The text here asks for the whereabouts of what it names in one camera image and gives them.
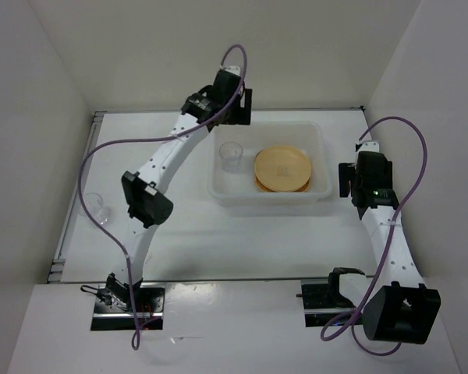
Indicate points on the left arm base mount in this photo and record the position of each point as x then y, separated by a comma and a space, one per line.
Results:
111, 314

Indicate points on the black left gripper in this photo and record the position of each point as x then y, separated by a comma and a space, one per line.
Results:
241, 116

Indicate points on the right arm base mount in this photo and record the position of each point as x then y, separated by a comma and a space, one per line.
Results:
320, 304

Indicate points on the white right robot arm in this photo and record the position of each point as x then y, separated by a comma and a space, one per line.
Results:
395, 305

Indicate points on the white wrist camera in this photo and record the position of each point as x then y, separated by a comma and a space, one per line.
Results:
367, 146
235, 70

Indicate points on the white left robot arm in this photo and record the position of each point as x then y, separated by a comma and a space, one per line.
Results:
145, 189

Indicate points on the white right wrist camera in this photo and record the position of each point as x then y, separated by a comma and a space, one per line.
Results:
367, 146

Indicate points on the yellow bear plate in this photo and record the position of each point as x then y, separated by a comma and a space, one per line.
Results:
284, 187

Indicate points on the clear plastic cup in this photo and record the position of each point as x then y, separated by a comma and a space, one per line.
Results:
92, 204
231, 154
103, 216

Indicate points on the white plastic bin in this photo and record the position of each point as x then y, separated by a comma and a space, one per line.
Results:
239, 189

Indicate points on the metal table edge rail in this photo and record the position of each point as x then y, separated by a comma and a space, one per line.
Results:
57, 264

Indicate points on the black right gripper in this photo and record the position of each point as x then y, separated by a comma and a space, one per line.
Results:
346, 173

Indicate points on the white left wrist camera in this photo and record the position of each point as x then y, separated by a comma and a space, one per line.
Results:
235, 70

